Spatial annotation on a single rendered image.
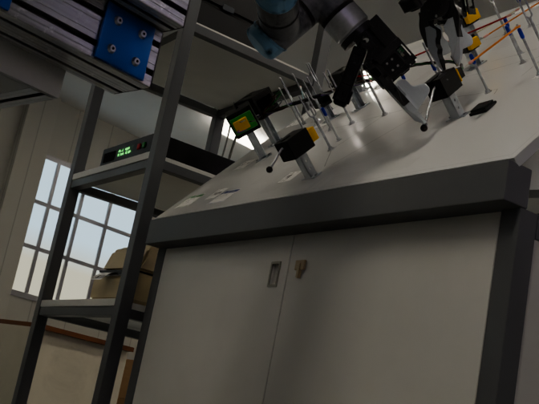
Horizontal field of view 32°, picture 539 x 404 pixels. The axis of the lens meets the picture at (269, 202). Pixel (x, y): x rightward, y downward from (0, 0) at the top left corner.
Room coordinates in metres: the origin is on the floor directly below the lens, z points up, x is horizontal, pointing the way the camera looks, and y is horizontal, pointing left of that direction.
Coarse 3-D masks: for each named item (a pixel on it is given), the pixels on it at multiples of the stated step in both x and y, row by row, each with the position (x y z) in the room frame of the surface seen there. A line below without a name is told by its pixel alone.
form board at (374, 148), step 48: (480, 48) 2.13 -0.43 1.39; (384, 96) 2.22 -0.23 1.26; (480, 96) 1.76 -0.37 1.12; (528, 96) 1.60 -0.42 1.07; (336, 144) 2.04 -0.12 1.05; (384, 144) 1.83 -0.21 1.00; (432, 144) 1.65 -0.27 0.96; (480, 144) 1.51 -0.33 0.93; (528, 144) 1.39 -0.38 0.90; (192, 192) 2.40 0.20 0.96; (240, 192) 2.12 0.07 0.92; (288, 192) 1.90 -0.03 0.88
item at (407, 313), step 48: (336, 240) 1.77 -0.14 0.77; (384, 240) 1.65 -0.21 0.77; (432, 240) 1.54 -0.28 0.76; (480, 240) 1.45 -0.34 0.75; (288, 288) 1.88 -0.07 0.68; (336, 288) 1.74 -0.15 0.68; (384, 288) 1.63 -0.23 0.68; (432, 288) 1.53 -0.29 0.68; (480, 288) 1.44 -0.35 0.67; (288, 336) 1.85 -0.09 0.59; (336, 336) 1.72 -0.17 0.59; (384, 336) 1.61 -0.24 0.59; (432, 336) 1.52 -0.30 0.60; (480, 336) 1.43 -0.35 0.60; (288, 384) 1.83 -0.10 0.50; (336, 384) 1.70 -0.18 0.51; (384, 384) 1.60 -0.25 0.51; (432, 384) 1.50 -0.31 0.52
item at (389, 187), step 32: (320, 192) 1.76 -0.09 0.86; (352, 192) 1.68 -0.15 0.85; (384, 192) 1.60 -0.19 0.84; (416, 192) 1.53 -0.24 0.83; (448, 192) 1.47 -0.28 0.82; (480, 192) 1.41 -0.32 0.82; (512, 192) 1.38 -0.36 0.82; (160, 224) 2.31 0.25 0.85; (192, 224) 2.17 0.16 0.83; (224, 224) 2.05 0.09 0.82; (256, 224) 1.94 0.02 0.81; (288, 224) 1.84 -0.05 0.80; (320, 224) 1.77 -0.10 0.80; (352, 224) 1.72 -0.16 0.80
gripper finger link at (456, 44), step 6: (450, 18) 1.66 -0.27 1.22; (444, 24) 1.68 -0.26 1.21; (450, 24) 1.67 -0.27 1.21; (444, 30) 1.68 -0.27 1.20; (450, 30) 1.67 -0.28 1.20; (462, 30) 1.69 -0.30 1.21; (450, 36) 1.68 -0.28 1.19; (456, 36) 1.67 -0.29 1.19; (468, 36) 1.70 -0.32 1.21; (450, 42) 1.68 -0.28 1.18; (456, 42) 1.67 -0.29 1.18; (462, 42) 1.67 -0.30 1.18; (468, 42) 1.70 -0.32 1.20; (450, 48) 1.68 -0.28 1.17; (456, 48) 1.68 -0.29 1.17; (462, 48) 1.68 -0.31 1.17; (456, 54) 1.68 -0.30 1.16; (462, 54) 1.68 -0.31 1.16; (456, 60) 1.69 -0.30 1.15; (456, 66) 1.70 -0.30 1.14
